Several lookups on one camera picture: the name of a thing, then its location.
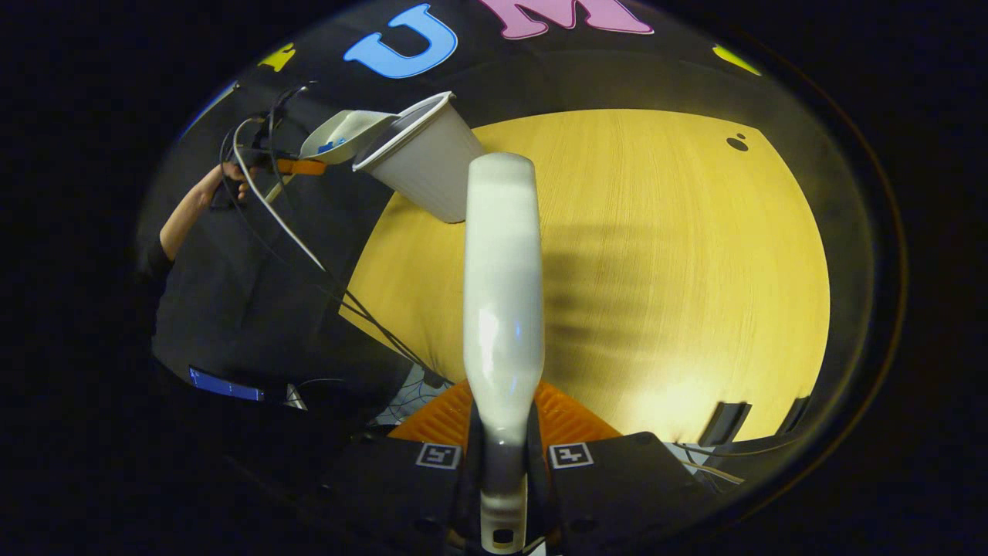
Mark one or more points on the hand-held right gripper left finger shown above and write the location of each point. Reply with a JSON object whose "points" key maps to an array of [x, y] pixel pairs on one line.
{"points": [[386, 486]]}

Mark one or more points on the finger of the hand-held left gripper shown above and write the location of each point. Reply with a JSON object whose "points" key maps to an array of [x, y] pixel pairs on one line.
{"points": [[301, 167]]}

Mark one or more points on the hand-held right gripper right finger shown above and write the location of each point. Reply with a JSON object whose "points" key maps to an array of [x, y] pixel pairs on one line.
{"points": [[617, 486]]}

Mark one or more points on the blue paper trash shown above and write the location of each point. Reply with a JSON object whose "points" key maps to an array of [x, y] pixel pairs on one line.
{"points": [[332, 144]]}

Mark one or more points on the white plastic dustpan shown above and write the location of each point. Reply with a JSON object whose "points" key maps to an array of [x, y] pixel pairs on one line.
{"points": [[351, 127]]}

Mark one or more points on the grey ribbed garbage bin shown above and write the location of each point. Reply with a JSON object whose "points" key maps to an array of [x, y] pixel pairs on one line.
{"points": [[432, 170]]}

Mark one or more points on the small white broom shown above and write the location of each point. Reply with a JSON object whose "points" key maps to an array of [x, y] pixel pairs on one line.
{"points": [[503, 293]]}

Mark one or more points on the wooden desktop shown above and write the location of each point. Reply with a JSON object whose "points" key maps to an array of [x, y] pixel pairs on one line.
{"points": [[679, 293]]}

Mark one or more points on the black desk edge clamp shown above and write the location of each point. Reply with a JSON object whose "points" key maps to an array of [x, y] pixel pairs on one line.
{"points": [[725, 421], [795, 415]]}

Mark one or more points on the dark device with blue screen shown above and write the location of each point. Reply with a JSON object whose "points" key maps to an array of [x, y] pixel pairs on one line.
{"points": [[224, 384]]}

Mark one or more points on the small black desk fitting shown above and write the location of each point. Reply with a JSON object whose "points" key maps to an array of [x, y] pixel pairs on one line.
{"points": [[737, 143]]}

